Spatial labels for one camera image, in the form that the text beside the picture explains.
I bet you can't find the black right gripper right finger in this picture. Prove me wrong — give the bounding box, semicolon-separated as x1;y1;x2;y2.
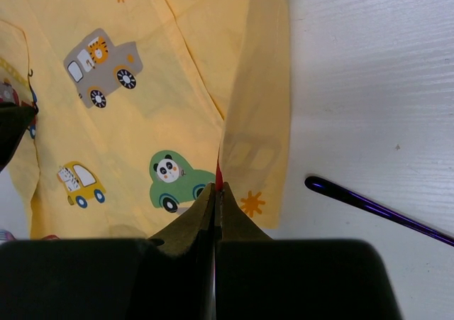
214;182;272;241

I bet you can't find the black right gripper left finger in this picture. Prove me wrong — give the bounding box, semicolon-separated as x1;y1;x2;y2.
148;183;216;256

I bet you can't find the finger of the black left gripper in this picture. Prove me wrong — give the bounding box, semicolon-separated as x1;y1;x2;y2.
1;101;38;170

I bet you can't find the purple metal spoon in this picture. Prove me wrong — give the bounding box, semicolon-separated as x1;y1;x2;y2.
304;175;453;247

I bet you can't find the yellow cartoon car placemat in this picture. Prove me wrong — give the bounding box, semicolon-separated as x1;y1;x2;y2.
1;0;290;241

